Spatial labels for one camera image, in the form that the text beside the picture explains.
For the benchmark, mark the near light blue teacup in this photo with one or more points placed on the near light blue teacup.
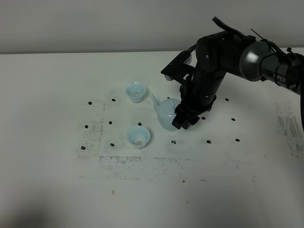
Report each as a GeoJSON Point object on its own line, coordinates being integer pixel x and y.
{"type": "Point", "coordinates": [138, 136]}

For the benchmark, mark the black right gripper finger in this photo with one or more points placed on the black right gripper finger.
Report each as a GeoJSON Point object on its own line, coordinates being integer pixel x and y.
{"type": "Point", "coordinates": [185, 118]}

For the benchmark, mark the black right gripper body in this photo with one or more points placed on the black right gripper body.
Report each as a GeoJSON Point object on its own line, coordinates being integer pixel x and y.
{"type": "Point", "coordinates": [201, 69]}

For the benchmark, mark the light blue porcelain teapot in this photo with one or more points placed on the light blue porcelain teapot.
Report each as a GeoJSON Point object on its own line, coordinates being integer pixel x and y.
{"type": "Point", "coordinates": [166, 111]}

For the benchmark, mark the light blue teacup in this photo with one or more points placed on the light blue teacup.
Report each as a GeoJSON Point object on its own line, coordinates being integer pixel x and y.
{"type": "Point", "coordinates": [138, 136]}
{"type": "Point", "coordinates": [136, 91]}

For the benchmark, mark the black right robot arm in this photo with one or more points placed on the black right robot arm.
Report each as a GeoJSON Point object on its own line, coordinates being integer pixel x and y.
{"type": "Point", "coordinates": [263, 60]}

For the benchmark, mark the far light blue teacup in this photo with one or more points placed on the far light blue teacup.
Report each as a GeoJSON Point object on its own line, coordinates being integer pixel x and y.
{"type": "Point", "coordinates": [136, 91]}

